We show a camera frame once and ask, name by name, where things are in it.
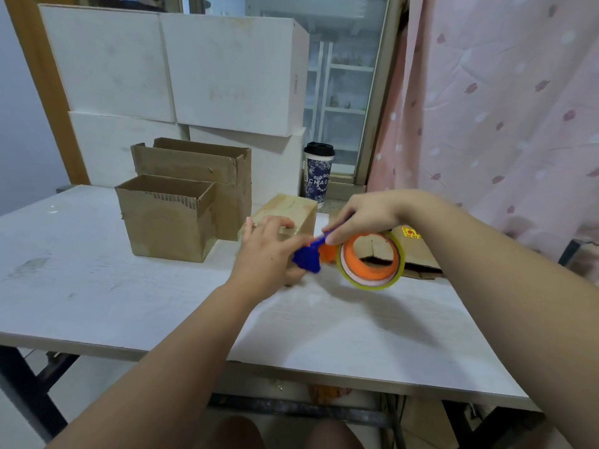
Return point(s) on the person's right hand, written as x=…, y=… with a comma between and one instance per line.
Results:
x=374, y=210

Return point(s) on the person's left hand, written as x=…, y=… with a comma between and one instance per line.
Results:
x=262, y=261

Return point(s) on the person's left thumb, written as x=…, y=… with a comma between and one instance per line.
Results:
x=295, y=277

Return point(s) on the person's left little finger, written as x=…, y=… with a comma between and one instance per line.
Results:
x=247, y=228

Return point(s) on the person's right thumb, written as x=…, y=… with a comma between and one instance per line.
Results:
x=341, y=234

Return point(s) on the orange and blue tape dispenser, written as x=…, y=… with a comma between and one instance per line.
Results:
x=309, y=259

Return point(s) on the small cardboard box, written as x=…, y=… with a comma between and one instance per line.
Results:
x=297, y=212

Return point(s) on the person's right forearm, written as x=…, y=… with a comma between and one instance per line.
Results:
x=505, y=299

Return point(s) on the person's left forearm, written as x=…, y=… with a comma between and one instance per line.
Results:
x=178, y=369

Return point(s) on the tall open cardboard box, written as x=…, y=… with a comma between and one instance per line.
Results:
x=231, y=201

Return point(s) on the patterned paper cup black lid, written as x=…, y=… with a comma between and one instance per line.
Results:
x=318, y=180

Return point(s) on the white cardboard box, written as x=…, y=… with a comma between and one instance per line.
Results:
x=234, y=70
x=107, y=60
x=107, y=144
x=276, y=168

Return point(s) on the clear packing tape roll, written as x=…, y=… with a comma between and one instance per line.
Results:
x=397, y=271

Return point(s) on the flattened cardboard box yellow sticker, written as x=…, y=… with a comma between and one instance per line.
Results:
x=421, y=254

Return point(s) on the short open cardboard box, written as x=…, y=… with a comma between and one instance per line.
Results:
x=164, y=233

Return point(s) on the orange plastic bag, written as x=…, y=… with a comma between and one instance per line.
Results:
x=327, y=393

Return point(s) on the white shelf behind glass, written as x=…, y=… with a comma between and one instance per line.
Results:
x=344, y=88

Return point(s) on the person's right leg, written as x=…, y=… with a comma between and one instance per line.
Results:
x=337, y=437

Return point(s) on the person's leg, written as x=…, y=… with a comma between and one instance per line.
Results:
x=236, y=434
x=337, y=437

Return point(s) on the person's left leg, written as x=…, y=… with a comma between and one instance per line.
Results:
x=236, y=434

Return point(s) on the pink dotted curtain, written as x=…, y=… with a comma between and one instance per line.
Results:
x=505, y=102

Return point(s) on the glass window metal frame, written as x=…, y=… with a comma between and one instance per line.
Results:
x=374, y=112

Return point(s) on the black chair frame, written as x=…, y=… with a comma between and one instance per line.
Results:
x=572, y=251

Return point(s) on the brown wooden door frame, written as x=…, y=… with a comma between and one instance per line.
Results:
x=47, y=88

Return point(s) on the black metal table frame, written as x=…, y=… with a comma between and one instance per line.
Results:
x=28, y=392

